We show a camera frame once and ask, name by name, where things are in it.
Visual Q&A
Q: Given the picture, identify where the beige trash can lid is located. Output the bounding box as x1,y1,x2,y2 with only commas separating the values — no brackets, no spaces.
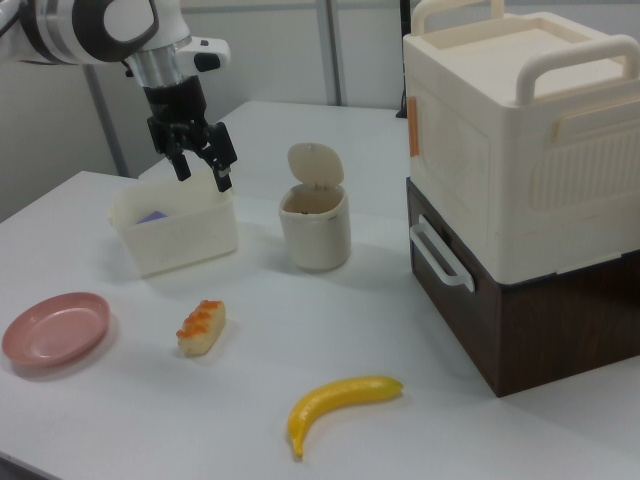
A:
286,142,346,190

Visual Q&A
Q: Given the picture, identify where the yellow toy banana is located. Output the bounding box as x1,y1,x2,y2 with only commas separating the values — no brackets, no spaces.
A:
286,375,405,461

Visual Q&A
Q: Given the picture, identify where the white translucent plastic bin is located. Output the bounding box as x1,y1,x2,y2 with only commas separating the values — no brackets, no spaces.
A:
108,167,240,279

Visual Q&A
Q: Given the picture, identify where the dark brown wooden drawer box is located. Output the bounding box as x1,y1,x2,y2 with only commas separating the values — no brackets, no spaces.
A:
405,177,640,399

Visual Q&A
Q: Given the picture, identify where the toy sushi with orange roe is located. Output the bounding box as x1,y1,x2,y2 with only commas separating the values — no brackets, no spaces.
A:
175,298,227,358

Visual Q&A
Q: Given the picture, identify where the cream plastic toy box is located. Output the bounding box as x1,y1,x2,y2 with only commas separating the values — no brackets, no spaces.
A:
402,0,640,286

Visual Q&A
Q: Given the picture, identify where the beige round trash can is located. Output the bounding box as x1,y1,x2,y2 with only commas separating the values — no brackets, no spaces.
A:
277,182,351,273

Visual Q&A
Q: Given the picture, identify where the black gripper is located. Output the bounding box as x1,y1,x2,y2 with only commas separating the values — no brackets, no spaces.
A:
142,75,238,194

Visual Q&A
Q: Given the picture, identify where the orange door handle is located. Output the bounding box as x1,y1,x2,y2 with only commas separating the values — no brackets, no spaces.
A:
406,96,422,158

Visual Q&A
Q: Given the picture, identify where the pink plastic plate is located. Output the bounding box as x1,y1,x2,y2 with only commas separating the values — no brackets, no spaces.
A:
0,292,112,371

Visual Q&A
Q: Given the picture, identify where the white drawer handle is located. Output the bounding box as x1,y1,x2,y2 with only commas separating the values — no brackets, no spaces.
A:
409,214,476,292

